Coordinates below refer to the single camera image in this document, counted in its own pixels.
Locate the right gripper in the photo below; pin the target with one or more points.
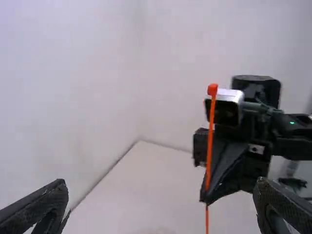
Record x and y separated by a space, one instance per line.
260 163

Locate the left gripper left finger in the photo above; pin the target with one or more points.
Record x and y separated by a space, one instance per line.
41 209

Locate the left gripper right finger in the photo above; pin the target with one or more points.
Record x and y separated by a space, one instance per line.
282 209

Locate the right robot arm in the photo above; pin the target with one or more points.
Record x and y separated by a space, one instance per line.
268 90

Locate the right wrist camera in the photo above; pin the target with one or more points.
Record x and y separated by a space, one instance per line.
226 109

